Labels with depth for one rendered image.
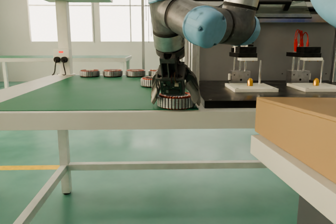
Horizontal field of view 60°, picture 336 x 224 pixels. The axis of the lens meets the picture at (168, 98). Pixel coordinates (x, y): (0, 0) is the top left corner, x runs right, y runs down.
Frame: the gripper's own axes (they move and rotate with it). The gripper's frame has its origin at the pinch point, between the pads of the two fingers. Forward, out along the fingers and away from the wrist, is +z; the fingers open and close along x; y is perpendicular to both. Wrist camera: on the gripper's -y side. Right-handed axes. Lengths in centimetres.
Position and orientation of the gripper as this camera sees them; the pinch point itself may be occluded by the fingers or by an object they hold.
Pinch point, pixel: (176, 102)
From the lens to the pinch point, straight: 85.7
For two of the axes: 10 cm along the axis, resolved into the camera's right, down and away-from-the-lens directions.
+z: 0.8, 7.6, 6.4
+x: 9.9, 0.3, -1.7
